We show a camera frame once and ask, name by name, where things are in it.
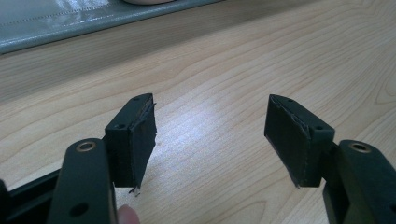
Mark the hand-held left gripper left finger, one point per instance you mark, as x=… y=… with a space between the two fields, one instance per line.
x=134 y=146

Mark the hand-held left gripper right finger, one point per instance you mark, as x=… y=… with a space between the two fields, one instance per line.
x=295 y=140

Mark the grey metal shoe rack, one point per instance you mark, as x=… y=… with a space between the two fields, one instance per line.
x=62 y=21

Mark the pink slipper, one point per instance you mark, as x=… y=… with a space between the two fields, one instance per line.
x=146 y=1

